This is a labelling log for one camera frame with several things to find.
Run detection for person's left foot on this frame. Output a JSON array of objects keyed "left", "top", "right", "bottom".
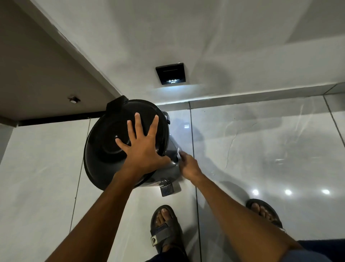
[{"left": 155, "top": 208, "right": 180, "bottom": 253}]

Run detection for person's right hand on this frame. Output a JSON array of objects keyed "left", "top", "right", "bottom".
[{"left": 178, "top": 151, "right": 203, "bottom": 184}]

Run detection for person's left black sandal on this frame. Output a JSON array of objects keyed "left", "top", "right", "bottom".
[{"left": 150, "top": 205, "right": 184, "bottom": 255}]

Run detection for person's left hand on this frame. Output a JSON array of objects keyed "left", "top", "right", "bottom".
[{"left": 115, "top": 112, "right": 172, "bottom": 186}]

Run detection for person's right foot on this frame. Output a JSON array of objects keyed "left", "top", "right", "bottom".
[{"left": 251, "top": 203, "right": 279, "bottom": 224}]

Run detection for person's black sandal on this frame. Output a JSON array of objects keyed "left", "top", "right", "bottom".
[
  {"left": 150, "top": 205, "right": 184, "bottom": 255},
  {"left": 245, "top": 199, "right": 287, "bottom": 234}
]

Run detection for person's foot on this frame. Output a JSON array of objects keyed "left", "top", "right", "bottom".
[
  {"left": 251, "top": 203, "right": 279, "bottom": 224},
  {"left": 155, "top": 208, "right": 180, "bottom": 253}
]

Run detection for beige door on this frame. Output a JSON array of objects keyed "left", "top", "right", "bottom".
[{"left": 0, "top": 0, "right": 122, "bottom": 127}]

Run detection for person's right forearm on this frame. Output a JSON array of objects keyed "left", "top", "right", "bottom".
[{"left": 193, "top": 174, "right": 303, "bottom": 262}]

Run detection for black square wall light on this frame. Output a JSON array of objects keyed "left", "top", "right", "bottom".
[{"left": 155, "top": 63, "right": 186, "bottom": 85}]

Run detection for person's right black sandal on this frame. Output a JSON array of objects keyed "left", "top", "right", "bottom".
[{"left": 245, "top": 199, "right": 287, "bottom": 234}]

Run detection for person's left forearm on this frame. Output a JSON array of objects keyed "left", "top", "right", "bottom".
[{"left": 45, "top": 172, "right": 141, "bottom": 262}]

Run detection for black pedal trash bin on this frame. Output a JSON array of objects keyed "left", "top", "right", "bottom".
[{"left": 83, "top": 95, "right": 184, "bottom": 197}]

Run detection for dark blue shorts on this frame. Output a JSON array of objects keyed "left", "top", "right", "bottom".
[{"left": 145, "top": 239, "right": 345, "bottom": 262}]

